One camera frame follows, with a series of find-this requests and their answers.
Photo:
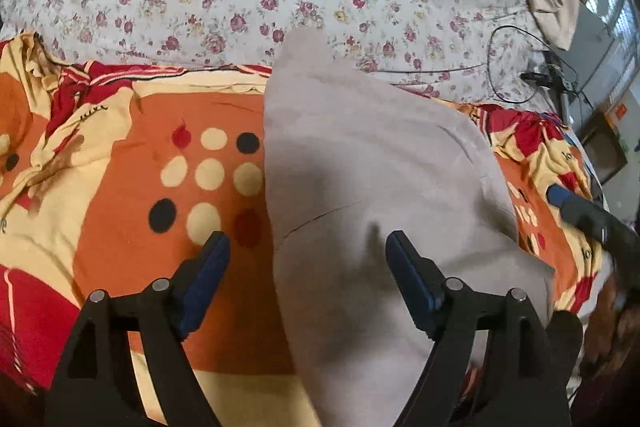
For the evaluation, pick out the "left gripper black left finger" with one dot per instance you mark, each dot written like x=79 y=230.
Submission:
x=94 y=383

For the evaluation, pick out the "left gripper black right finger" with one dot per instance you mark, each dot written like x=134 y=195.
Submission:
x=493 y=362

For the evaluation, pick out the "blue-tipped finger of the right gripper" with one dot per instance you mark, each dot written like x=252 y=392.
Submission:
x=595 y=222

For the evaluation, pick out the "beige zip-up jacket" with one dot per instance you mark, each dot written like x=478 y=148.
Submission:
x=348 y=160

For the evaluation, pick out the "black tripod stand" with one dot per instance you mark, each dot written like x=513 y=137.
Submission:
x=550 y=75

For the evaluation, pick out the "orange red dotted blanket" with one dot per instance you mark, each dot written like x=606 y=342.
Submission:
x=110 y=174

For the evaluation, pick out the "barred window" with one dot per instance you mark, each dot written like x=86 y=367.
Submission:
x=621 y=17

